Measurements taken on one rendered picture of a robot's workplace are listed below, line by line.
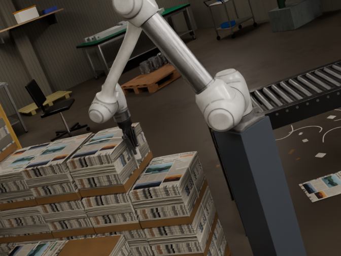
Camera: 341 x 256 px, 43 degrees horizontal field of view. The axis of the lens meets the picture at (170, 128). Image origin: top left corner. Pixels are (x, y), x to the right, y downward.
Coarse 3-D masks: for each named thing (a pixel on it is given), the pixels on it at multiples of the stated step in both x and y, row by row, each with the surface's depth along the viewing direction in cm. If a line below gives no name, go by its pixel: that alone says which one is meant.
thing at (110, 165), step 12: (108, 144) 229; (120, 144) 225; (72, 156) 230; (84, 156) 223; (96, 156) 219; (108, 156) 216; (120, 156) 222; (72, 168) 228; (84, 168) 224; (96, 168) 222; (108, 168) 219; (120, 168) 220; (132, 168) 230; (84, 180) 228; (96, 180) 225; (108, 180) 222; (120, 180) 219
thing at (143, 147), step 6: (138, 126) 244; (102, 132) 253; (108, 132) 248; (114, 132) 244; (120, 132) 241; (138, 132) 244; (90, 138) 249; (96, 138) 245; (102, 138) 242; (138, 138) 242; (144, 138) 248; (138, 144) 240; (144, 144) 246; (144, 150) 245; (144, 156) 245
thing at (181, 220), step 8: (200, 192) 237; (200, 200) 235; (192, 216) 220; (216, 216) 254; (128, 224) 230; (136, 224) 229; (144, 224) 227; (152, 224) 226; (160, 224) 224; (168, 224) 223; (176, 224) 221; (184, 224) 220; (56, 232) 248; (64, 232) 246; (72, 232) 245; (80, 232) 243; (88, 232) 241; (96, 232) 240; (104, 232) 238; (16, 240) 262; (24, 240) 260; (32, 240) 258; (208, 240) 234; (208, 248) 232
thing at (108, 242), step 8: (72, 240) 243; (80, 240) 240; (88, 240) 237; (96, 240) 235; (104, 240) 232; (112, 240) 229; (64, 248) 238; (72, 248) 235; (80, 248) 233; (88, 248) 230; (96, 248) 227; (104, 248) 225; (112, 248) 222
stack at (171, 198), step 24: (168, 168) 234; (192, 168) 233; (144, 192) 219; (168, 192) 215; (192, 192) 225; (24, 216) 251; (48, 216) 245; (72, 216) 239; (96, 216) 235; (120, 216) 230; (144, 216) 225; (168, 216) 221; (48, 240) 254; (144, 240) 233; (168, 240) 228; (192, 240) 224; (216, 240) 248
